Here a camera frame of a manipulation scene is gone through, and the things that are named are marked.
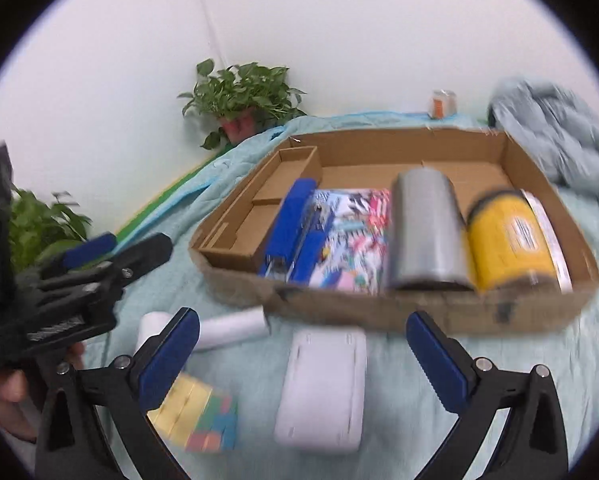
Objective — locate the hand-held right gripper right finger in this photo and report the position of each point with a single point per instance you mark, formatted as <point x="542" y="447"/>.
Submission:
<point x="437" y="360"/>

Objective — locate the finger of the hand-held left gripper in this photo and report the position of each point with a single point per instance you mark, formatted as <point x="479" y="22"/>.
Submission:
<point x="139" y="257"/>
<point x="89" y="252"/>

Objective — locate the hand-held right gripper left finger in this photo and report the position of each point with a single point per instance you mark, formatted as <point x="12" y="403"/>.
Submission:
<point x="169" y="355"/>

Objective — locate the silver metal cylinder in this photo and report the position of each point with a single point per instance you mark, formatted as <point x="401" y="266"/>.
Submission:
<point x="427" y="230"/>

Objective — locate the yellow canister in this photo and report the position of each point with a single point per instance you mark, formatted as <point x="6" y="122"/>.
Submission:
<point x="509" y="245"/>

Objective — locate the colourful printed toy box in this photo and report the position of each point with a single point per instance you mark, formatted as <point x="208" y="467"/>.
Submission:
<point x="354" y="245"/>

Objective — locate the blue stapler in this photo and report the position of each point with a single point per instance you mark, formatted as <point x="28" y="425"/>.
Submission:
<point x="289" y="225"/>

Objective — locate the shallow cardboard box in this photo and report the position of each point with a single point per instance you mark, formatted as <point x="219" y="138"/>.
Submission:
<point x="359" y="160"/>

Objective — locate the person's left hand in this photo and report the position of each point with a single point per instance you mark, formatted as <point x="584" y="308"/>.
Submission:
<point x="4" y="392"/>

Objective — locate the green mat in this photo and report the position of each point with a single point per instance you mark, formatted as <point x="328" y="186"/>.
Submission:
<point x="129" y="230"/>

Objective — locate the light teal quilt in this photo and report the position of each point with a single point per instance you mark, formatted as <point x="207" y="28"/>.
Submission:
<point x="394" y="400"/>

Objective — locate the pastel colour block toy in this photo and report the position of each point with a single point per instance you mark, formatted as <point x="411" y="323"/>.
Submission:
<point x="199" y="415"/>

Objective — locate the white rectangular box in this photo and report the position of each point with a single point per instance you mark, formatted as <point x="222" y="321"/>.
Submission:
<point x="322" y="390"/>

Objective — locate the potted green leafy plant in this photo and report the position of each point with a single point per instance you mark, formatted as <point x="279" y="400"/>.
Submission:
<point x="244" y="92"/>

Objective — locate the small orange label jar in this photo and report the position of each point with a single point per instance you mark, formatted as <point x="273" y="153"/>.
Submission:
<point x="443" y="105"/>

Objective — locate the light blue puffy jacket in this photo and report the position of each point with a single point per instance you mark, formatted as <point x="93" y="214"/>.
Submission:
<point x="554" y="130"/>

